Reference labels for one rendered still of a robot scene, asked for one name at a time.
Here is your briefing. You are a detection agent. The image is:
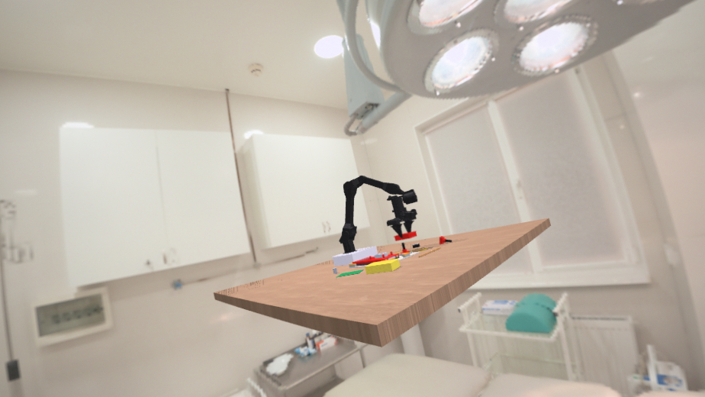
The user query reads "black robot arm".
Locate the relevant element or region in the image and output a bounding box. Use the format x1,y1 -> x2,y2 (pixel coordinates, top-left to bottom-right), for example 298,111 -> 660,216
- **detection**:
339,176 -> 417,254

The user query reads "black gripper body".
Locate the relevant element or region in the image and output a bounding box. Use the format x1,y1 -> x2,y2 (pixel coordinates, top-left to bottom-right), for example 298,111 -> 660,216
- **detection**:
387,205 -> 416,226

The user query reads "yellow flat block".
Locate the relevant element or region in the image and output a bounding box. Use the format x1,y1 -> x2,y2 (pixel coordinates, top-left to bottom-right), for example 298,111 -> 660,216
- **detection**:
365,259 -> 400,274

